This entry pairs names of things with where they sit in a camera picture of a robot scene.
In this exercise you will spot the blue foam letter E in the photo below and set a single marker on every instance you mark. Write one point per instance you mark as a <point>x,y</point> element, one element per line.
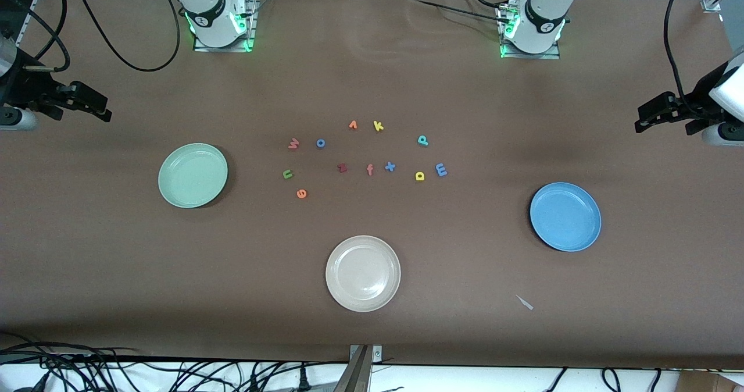
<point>440,170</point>

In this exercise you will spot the small white tape scrap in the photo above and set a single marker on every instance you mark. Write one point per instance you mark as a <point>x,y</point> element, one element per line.
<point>525,303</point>

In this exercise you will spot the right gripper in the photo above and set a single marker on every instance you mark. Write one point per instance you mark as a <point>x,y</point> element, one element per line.
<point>24,91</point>

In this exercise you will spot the teal foam letter p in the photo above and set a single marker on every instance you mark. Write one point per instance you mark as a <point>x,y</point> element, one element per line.
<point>422,143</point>

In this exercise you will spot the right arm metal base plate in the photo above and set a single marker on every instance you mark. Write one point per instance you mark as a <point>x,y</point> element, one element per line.
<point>203,48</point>

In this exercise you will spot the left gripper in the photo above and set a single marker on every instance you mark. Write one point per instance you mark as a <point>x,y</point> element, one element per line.
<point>699,97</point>

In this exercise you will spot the pink foam letter w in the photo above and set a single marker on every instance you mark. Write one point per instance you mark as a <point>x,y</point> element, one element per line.
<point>293,144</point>

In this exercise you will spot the brown cardboard box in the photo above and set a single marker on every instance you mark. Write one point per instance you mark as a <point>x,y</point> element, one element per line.
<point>709,383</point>

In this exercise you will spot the blue plate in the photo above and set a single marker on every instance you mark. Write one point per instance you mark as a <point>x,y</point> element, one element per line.
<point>565,216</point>

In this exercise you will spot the aluminium table edge bracket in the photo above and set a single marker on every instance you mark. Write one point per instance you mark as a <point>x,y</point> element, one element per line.
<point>363,369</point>

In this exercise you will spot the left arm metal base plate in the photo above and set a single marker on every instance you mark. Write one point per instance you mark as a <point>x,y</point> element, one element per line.
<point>552,56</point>

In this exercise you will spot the green plate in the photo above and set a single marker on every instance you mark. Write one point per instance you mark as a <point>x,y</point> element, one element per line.
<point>193,175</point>

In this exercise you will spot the beige plate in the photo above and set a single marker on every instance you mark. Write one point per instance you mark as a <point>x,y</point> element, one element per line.
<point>363,273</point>

